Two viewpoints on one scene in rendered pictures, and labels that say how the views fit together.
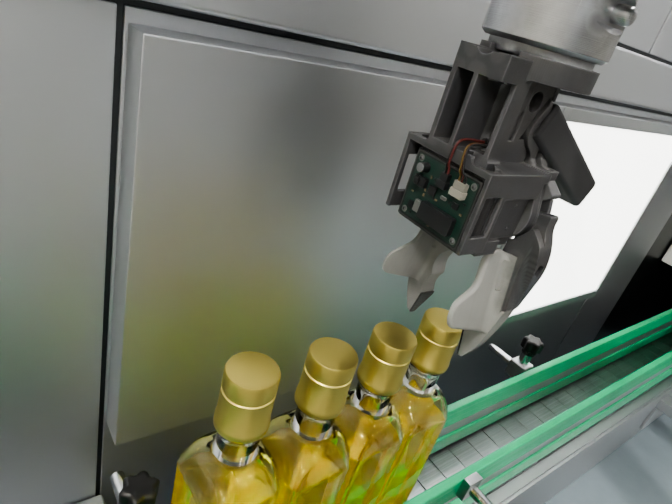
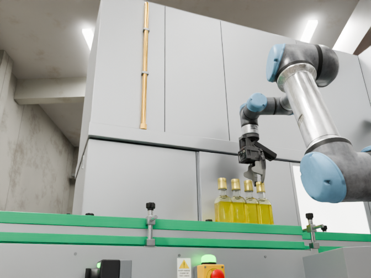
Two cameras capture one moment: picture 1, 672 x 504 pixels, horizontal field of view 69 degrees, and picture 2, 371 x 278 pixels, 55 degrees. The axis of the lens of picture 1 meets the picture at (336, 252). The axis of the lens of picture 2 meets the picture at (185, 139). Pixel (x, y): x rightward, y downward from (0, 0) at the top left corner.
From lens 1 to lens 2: 1.29 m
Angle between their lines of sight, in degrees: 54
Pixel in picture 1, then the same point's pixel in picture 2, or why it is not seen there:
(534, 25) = (244, 132)
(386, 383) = (248, 187)
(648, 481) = not seen: outside the picture
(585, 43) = (251, 131)
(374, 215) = not seen: hidden behind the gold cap
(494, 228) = (253, 155)
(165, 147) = (203, 165)
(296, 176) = (226, 172)
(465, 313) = (255, 169)
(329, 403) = (236, 185)
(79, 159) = (192, 171)
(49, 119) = (188, 165)
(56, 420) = not seen: hidden behind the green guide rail
